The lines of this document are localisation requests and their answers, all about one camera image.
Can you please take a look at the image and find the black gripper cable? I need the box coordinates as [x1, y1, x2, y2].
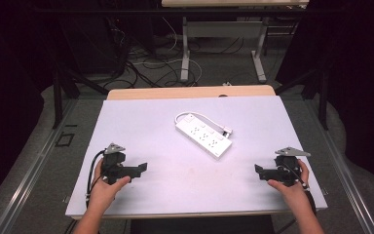
[281, 164, 317, 215]
[85, 149, 107, 209]

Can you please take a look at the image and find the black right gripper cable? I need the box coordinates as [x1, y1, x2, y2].
[281, 164, 317, 215]

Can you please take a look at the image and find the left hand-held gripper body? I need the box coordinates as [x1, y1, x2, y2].
[100, 142, 127, 185]

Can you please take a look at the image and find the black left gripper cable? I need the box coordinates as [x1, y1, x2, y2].
[85, 149, 107, 209]

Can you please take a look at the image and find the person's left hand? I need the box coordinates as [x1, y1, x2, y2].
[88, 158, 132, 213]

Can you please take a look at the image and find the white desk with metal legs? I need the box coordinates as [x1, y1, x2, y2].
[161, 0, 310, 84]

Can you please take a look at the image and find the metal floor rail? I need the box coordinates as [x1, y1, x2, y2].
[305, 98, 374, 234]
[0, 98, 79, 234]

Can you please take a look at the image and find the black metal stand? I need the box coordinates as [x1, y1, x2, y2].
[52, 61, 110, 130]
[274, 66, 331, 132]

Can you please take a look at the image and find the wooden table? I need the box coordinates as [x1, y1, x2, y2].
[106, 84, 277, 101]

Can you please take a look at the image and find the white power strip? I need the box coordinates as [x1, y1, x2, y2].
[174, 113, 234, 161]

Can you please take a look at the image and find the white power strip cable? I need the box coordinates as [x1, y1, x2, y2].
[173, 111, 227, 134]

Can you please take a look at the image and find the white table mat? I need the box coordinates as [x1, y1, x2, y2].
[64, 95, 328, 217]

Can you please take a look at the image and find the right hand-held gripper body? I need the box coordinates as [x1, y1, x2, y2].
[273, 146, 312, 187]

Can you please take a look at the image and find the tangle of floor cables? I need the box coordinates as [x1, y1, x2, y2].
[103, 16, 251, 90]

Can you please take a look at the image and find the person's right hand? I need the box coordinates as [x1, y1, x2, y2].
[267, 159, 311, 213]

